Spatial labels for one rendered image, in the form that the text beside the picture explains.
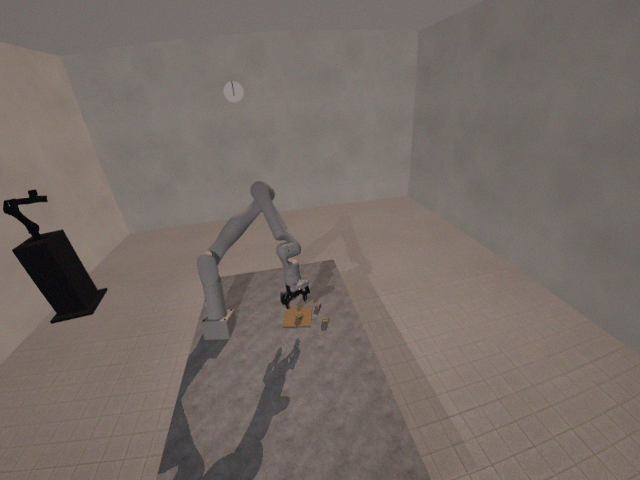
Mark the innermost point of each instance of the tan flat mat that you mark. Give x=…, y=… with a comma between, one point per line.
x=291, y=320

